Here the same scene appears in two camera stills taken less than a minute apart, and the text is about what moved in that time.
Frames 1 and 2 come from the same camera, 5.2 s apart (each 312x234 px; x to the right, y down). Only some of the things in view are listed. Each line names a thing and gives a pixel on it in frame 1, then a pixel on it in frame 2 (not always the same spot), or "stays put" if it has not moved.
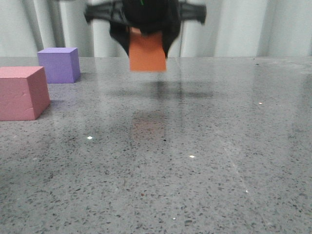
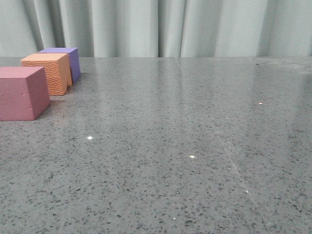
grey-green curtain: [230, 28] stays put
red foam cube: [24, 92] stays put
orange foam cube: [146, 51] -> [57, 69]
